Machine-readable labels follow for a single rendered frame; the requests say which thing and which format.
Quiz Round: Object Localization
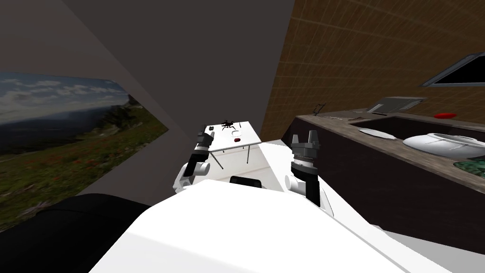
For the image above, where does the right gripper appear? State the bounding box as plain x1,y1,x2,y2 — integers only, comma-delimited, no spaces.
290,130,321,158

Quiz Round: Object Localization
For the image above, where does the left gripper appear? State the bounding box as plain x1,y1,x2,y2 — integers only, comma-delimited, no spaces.
195,130,216,151

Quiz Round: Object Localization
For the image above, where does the white table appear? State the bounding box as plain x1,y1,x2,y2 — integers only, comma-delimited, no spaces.
202,121,262,170

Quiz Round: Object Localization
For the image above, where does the landscape picture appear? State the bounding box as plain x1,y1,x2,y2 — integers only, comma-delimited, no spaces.
0,72,170,233

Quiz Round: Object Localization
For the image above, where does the green patterned cloth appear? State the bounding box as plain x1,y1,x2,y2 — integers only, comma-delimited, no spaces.
453,158,485,179

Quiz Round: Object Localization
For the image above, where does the grey box appliance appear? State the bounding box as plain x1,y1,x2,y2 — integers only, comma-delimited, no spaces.
366,96,428,115

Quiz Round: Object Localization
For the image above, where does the grey framed dark window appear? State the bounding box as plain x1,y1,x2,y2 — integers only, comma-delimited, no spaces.
422,53,485,88

